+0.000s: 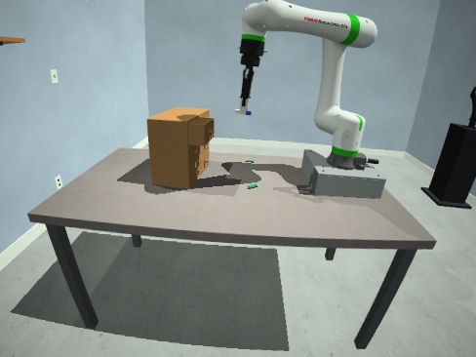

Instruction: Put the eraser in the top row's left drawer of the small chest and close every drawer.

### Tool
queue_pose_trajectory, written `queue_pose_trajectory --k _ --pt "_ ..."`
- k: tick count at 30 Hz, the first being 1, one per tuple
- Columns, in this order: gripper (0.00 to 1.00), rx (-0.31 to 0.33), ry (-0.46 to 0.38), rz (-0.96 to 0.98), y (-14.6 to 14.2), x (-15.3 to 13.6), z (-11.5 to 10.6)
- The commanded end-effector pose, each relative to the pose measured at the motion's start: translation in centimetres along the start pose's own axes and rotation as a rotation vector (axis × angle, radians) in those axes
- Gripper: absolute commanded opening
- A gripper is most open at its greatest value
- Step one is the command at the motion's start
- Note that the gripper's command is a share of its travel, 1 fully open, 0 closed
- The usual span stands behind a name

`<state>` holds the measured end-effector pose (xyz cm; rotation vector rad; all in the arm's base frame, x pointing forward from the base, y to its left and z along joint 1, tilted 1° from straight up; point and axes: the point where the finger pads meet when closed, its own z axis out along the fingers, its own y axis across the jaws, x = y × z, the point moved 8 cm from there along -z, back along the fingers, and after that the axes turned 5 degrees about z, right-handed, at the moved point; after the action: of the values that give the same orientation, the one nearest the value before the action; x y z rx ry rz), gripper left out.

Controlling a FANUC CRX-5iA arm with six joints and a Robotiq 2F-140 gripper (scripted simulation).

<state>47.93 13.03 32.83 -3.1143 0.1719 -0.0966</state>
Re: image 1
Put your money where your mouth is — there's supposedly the small wooden chest of drawers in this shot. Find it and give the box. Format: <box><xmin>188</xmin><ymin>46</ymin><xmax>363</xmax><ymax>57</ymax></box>
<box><xmin>146</xmin><ymin>107</ymin><xmax>210</xmax><ymax>189</ymax></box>

